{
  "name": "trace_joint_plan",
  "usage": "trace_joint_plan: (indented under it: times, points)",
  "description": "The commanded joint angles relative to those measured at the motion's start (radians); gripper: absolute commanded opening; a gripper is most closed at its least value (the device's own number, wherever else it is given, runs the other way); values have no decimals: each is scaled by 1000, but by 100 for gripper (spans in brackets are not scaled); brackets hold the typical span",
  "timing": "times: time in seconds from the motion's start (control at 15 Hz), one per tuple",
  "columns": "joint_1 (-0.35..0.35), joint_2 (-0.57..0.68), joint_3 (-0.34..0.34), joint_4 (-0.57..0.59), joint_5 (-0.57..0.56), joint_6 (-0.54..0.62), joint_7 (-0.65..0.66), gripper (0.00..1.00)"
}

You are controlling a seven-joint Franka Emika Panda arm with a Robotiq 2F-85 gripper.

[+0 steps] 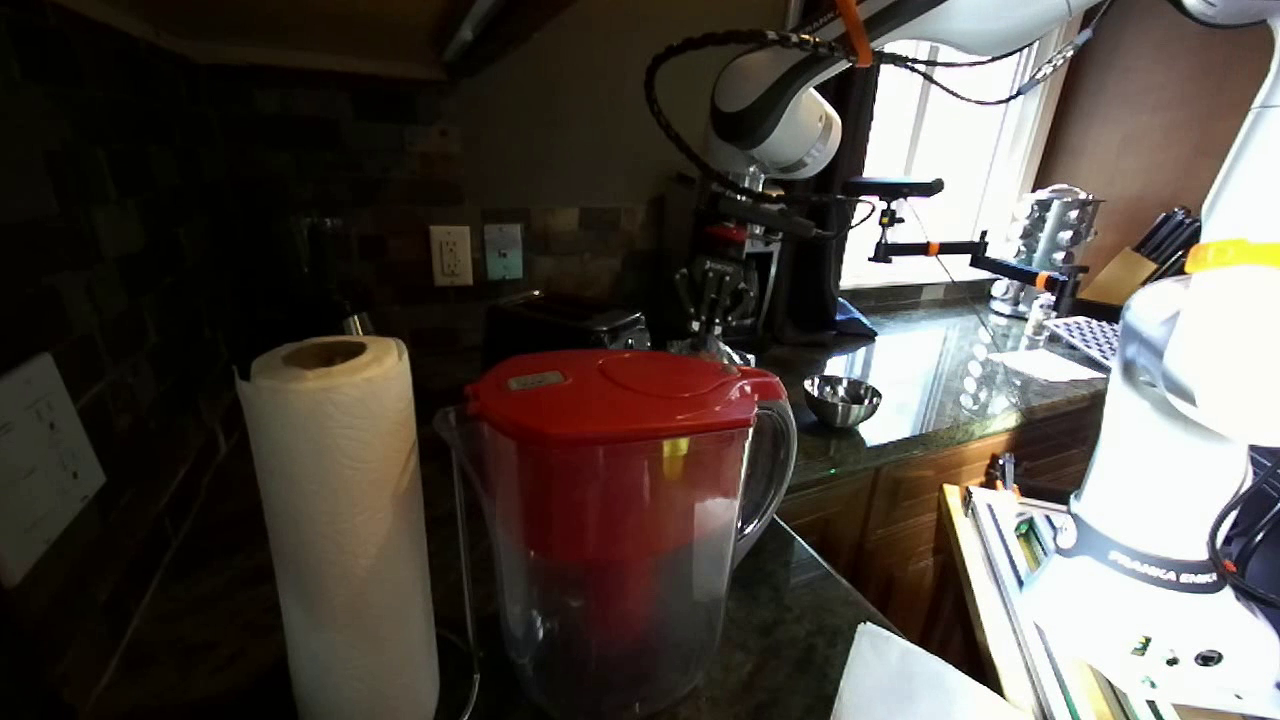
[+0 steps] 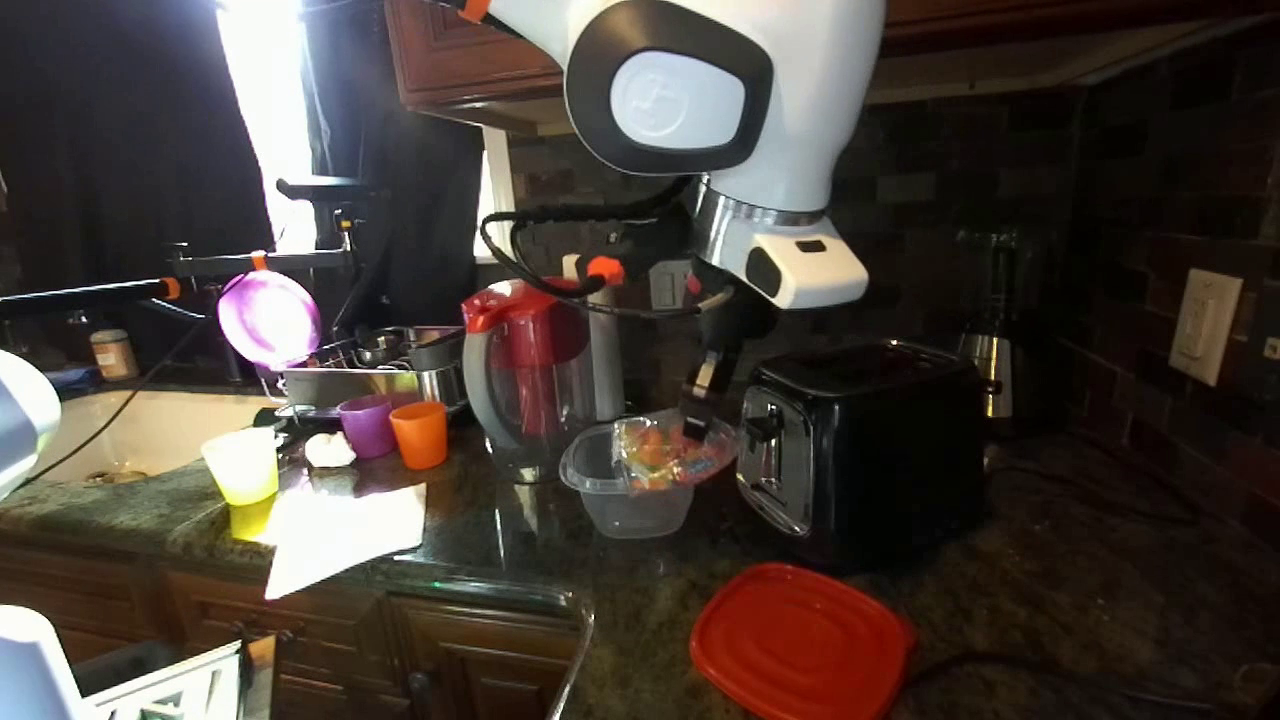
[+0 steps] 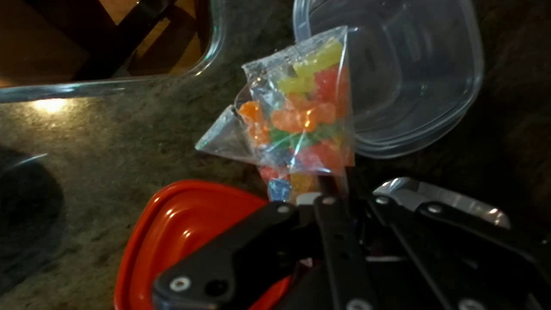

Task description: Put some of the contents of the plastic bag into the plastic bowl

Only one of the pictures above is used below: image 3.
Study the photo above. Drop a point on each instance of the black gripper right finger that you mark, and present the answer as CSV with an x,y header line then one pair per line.
x,y
437,269

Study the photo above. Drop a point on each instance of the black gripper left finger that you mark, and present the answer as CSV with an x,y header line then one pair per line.
x,y
230,264

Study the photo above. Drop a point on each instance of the clear bag of colourful candy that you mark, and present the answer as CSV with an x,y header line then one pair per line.
x,y
299,114

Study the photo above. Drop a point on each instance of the clear plastic bowl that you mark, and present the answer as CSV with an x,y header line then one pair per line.
x,y
414,70

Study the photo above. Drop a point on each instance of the red plastic lid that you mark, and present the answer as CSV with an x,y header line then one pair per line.
x,y
173,230

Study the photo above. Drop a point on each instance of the black and chrome toaster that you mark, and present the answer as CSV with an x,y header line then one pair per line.
x,y
449,201

